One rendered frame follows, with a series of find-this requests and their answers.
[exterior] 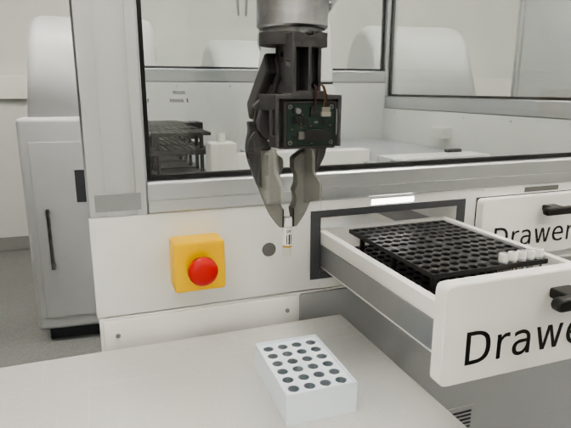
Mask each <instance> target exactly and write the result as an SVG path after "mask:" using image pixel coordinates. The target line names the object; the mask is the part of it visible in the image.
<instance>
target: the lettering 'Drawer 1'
mask: <svg viewBox="0 0 571 428"><path fill-rule="evenodd" d="M562 327H563V323H560V325H559V328H558V331H557V334H556V337H555V340H554V334H553V325H552V324H551V325H548V328H547V331H546V335H545V338H544V340H543V343H542V334H541V327H537V330H538V338H539V346H540V350H541V349H544V347H545V344H546V340H547V337H548V335H549V332H551V347H554V346H556V345H557V341H558V338H559V335H560V333H561V330H562ZM522 333H525V334H526V335H527V338H524V339H520V340H518V341H516V342H515V343H514V344H513V346H512V353H513V354H514V355H520V354H522V353H524V352H525V353H526V352H529V344H530V332H529V331H528V330H526V329H522V330H519V331H518V332H516V333H515V336H517V335H519V334H522ZM570 333H571V323H570V325H569V326H568V329H567V333H566V338H567V341H568V342H570V343H571V338H570ZM473 335H483V336H484V337H485V339H486V348H485V352H484V354H483V356H482V357H480V358H478V359H475V360H472V361H469V357H470V347H471V338H472V336H473ZM507 336H511V332H508V333H505V334H504V335H503V336H502V335H498V341H497V349H496V358H495V359H498V358H500V346H501V342H502V340H503V339H504V338H505V337H507ZM524 341H526V346H525V348H524V349H523V350H522V351H520V352H517V351H516V346H517V344H518V343H521V342H524ZM490 342H491V340H490V336H489V334H488V333H487V332H485V331H474V332H469V333H467V337H466V356H465V366H466V365H470V364H474V363H479V362H481V361H482V360H484V359H485V358H486V357H487V355H488V353H489V349H490Z"/></svg>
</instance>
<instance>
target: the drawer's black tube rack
mask: <svg viewBox="0 0 571 428"><path fill-rule="evenodd" d="M349 233H350V234H352V235H353V236H355V237H357V238H359V239H360V245H359V246H354V247H355V248H357V249H358V250H360V251H362V252H364V253H365V254H366V255H368V256H370V257H372V258H374V259H375V260H377V261H379V262H380V263H382V264H384V265H385V266H387V267H389V268H391V269H392V270H393V271H395V272H397V273H399V274H401V275H402V276H404V277H406V278H407V279H409V280H411V281H412V282H414V283H416V284H418V285H420V287H422V288H424V289H425V290H428V291H429V292H431V293H433V294H434V295H436V287H437V285H438V283H439V282H441V281H444V280H449V279H460V278H465V277H471V276H478V275H484V274H490V273H497V272H498V271H492V272H486V273H475V274H468V275H462V276H456V277H450V278H444V279H431V278H429V277H427V276H426V275H425V274H424V273H425V270H428V269H437V268H446V267H453V266H459V265H466V264H472V263H478V262H484V263H486V262H490V261H497V260H498V257H499V253H500V252H508V251H517V250H521V249H520V248H517V247H515V246H512V245H508V244H506V243H504V242H501V241H499V240H497V239H492V238H490V237H488V236H485V235H482V234H479V233H476V232H473V231H472V230H469V229H466V228H463V227H460V226H458V225H455V224H453V223H450V222H446V221H444V220H439V221H431V222H414V223H406V224H397V225H388V226H380V227H371V228H354V229H349ZM365 242H366V243H368V245H365ZM486 264H488V263H486Z"/></svg>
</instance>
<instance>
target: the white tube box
mask: <svg viewBox="0 0 571 428"><path fill-rule="evenodd" d="M255 356H256V371H257V374H258V375H259V377H260V379H261V381H262V383H263V384H264V386H265V388H266V390H267V392H268V394H269V395H270V397H271V399H272V401H273V403H274V405H275V407H276V408H277V410H278V412H279V414H280V416H281V418H282V419H283V421H284V423H285V425H286V426H288V425H295V424H300V423H304V422H309V421H312V420H320V419H323V418H328V417H332V416H337V415H340V414H348V413H352V412H356V403H357V381H356V379H354V377H353V376H352V375H351V374H350V373H349V372H348V371H347V370H346V368H345V367H344V366H343V365H342V364H341V363H340V361H339V360H338V359H337V358H336V357H335V355H334V354H333V353H332V352H331V351H330V350H329V348H328V347H327V346H326V345H325V344H324V343H323V341H322V340H321V339H320V338H319V337H318V336H317V335H316V334H315V335H305V336H298V337H293V338H288V339H282V340H277V341H266V342H261V343H256V344H255Z"/></svg>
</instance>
